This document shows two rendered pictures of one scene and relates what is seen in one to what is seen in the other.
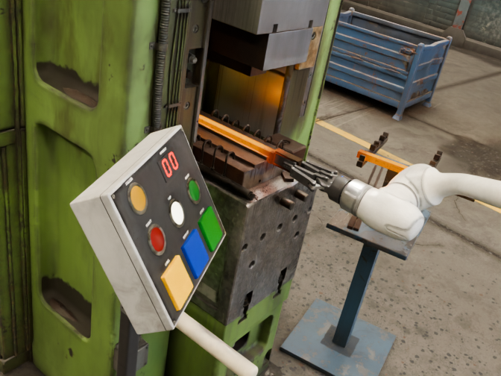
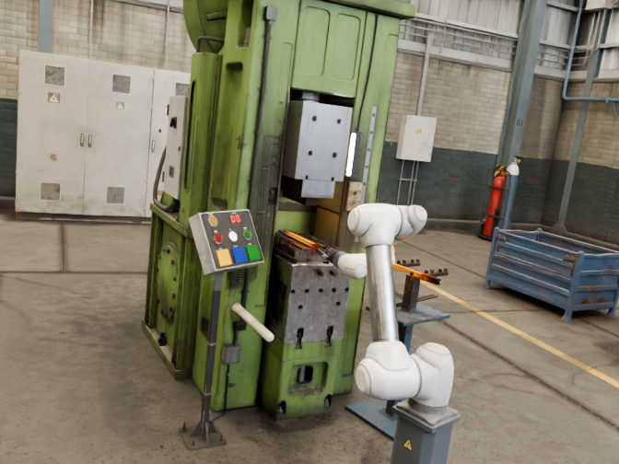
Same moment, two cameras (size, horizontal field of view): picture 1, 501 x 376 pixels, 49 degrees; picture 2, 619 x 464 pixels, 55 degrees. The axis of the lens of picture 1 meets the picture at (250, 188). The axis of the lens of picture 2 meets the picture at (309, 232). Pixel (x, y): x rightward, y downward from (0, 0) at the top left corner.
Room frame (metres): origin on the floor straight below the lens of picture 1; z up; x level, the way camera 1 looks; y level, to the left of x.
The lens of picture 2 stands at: (-1.42, -1.43, 1.68)
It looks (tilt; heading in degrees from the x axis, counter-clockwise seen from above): 11 degrees down; 27
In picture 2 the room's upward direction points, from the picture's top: 7 degrees clockwise
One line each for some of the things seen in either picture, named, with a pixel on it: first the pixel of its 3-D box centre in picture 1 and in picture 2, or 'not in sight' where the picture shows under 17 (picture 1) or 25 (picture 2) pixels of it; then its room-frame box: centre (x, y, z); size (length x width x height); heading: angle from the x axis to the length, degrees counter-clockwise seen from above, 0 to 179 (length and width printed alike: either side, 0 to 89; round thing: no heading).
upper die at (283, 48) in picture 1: (229, 27); (300, 183); (1.54, 0.14, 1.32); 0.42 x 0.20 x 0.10; 56
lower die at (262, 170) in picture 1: (212, 142); (293, 245); (1.54, 0.14, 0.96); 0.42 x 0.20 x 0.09; 56
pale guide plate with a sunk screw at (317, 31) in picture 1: (309, 41); (353, 196); (1.76, -0.10, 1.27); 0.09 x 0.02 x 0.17; 146
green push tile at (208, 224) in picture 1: (209, 229); (251, 252); (0.99, 0.07, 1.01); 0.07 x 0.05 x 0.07; 171
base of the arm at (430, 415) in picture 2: not in sight; (430, 403); (0.81, -0.94, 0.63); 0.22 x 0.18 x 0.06; 161
